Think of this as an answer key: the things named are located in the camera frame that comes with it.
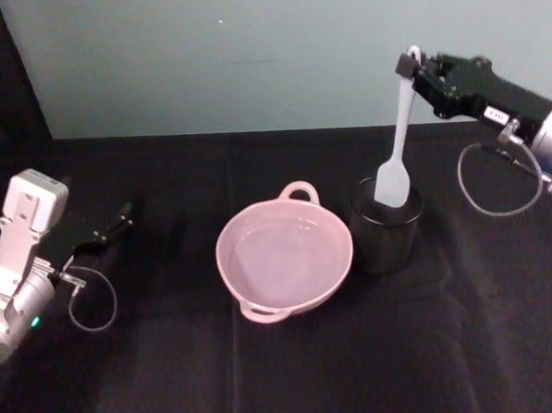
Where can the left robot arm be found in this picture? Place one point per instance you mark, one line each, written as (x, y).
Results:
(19, 257)

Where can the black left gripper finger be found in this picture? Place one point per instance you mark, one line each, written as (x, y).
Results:
(118, 220)

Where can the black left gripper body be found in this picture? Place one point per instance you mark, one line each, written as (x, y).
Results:
(70, 261)

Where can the white spatula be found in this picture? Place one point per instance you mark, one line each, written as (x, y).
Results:
(405, 130)

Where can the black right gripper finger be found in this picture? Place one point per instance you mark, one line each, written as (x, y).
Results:
(407, 66)
(440, 64)

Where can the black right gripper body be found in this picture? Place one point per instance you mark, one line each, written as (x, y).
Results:
(492, 95)

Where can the black table cloth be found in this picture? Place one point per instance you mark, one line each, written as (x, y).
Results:
(284, 363)

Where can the black cylindrical utensil holder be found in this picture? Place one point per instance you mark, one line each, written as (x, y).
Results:
(386, 242)

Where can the black hanging cloth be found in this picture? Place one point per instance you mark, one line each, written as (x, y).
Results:
(0, 73)

